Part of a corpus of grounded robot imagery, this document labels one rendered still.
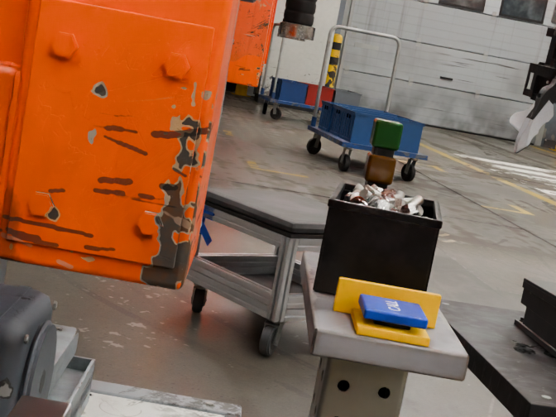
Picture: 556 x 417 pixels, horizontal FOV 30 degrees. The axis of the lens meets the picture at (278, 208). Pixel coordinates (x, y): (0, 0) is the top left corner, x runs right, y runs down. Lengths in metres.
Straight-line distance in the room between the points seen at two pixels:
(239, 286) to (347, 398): 1.32
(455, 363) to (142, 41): 0.51
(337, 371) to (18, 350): 0.38
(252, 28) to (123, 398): 3.36
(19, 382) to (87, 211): 0.33
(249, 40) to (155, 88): 4.21
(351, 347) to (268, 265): 1.81
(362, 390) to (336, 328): 0.17
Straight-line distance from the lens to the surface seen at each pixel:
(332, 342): 1.12
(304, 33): 1.27
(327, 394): 1.28
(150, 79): 0.85
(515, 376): 1.69
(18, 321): 1.14
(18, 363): 1.13
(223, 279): 2.62
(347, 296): 1.20
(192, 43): 0.84
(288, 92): 10.63
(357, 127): 6.88
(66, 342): 1.67
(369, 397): 1.28
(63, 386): 1.71
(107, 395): 1.89
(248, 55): 5.05
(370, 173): 1.48
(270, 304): 2.48
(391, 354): 1.13
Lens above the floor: 0.74
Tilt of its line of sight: 9 degrees down
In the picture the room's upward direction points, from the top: 11 degrees clockwise
